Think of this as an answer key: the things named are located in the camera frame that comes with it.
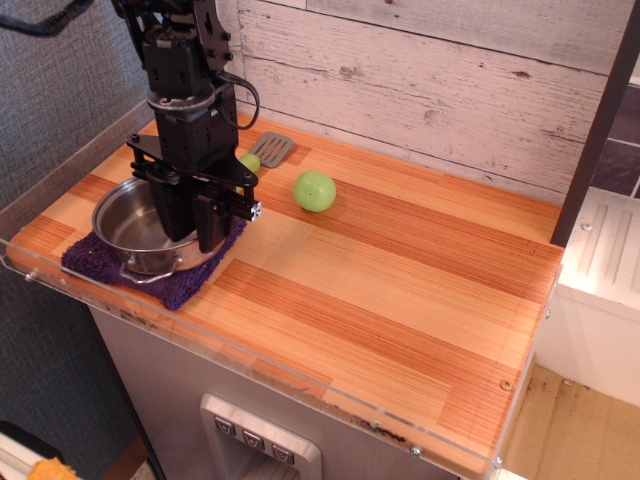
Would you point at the yellow object at corner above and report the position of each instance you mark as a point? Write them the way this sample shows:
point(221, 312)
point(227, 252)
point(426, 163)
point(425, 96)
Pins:
point(51, 469)

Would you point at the dark right shelf post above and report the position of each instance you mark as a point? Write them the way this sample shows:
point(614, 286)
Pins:
point(620, 74)

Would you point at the clear acrylic guard rail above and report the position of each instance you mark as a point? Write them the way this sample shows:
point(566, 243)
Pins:
point(407, 309)

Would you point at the white toy sink unit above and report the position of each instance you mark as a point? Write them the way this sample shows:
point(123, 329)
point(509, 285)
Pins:
point(590, 332)

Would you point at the grey toy fridge cabinet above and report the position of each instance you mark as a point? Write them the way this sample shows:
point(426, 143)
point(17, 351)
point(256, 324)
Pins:
point(167, 383)

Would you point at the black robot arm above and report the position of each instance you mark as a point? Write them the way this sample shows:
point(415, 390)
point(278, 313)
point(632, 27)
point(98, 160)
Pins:
point(183, 48)

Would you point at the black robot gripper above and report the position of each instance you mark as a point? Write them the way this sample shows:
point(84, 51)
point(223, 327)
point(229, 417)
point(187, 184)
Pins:
point(191, 162)

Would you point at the silver dispenser panel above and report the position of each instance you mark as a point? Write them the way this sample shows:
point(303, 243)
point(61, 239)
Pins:
point(255, 442)

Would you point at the purple cloth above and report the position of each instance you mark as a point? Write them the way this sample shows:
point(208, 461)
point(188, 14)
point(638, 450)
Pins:
point(94, 259)

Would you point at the green toy apple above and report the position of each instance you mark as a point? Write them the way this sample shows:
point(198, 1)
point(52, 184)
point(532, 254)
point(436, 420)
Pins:
point(314, 191)

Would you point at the green handled grey spatula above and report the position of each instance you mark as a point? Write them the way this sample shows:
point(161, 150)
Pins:
point(269, 152)

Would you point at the stainless steel pot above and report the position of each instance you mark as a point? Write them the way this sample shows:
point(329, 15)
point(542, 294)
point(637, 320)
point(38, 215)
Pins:
point(126, 220)

